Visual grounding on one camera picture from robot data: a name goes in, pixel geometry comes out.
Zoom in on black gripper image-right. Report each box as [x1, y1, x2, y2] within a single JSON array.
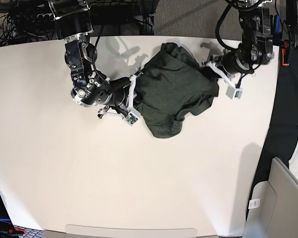
[[200, 66, 221, 82]]

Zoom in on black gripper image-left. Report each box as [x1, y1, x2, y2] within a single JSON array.
[[133, 86, 143, 109]]

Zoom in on dark green long-sleeve shirt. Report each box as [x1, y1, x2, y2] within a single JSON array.
[[135, 42, 219, 138]]

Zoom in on black robot arm image-left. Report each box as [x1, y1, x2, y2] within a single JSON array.
[[48, 0, 144, 115]]

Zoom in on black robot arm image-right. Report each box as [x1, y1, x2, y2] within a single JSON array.
[[202, 0, 274, 88]]

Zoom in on red clamp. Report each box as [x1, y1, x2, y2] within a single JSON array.
[[282, 40, 291, 66]]

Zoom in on black garment on right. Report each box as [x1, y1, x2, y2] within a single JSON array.
[[245, 48, 298, 225]]

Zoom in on white price tag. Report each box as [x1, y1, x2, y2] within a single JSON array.
[[248, 198, 261, 210]]

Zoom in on grey plastic bin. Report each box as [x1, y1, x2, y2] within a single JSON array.
[[242, 158, 298, 238]]

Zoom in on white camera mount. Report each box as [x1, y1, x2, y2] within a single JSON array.
[[201, 53, 249, 99], [97, 70, 143, 127]]

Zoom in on blue handled clamp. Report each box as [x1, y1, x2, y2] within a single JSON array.
[[270, 15, 280, 41]]

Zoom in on tangled black cables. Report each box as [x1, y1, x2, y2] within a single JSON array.
[[0, 0, 58, 48]]

